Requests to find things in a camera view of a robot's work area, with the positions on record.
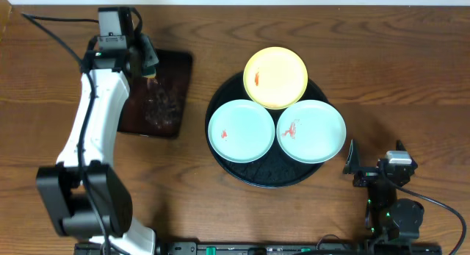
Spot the green yellow scrub sponge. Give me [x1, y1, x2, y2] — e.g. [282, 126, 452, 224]
[140, 34, 159, 79]

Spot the light green plate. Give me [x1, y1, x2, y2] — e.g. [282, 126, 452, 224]
[207, 99, 275, 163]
[276, 100, 347, 164]

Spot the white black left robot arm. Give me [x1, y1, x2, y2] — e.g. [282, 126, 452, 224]
[36, 35, 158, 254]

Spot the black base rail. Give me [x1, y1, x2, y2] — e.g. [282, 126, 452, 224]
[73, 241, 444, 255]

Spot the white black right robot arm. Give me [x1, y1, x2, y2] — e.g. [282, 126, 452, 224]
[343, 140, 424, 242]

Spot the yellow plate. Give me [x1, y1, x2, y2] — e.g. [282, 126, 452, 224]
[243, 47, 308, 109]

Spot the black rectangular tray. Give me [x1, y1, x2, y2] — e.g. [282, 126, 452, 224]
[117, 49, 193, 138]

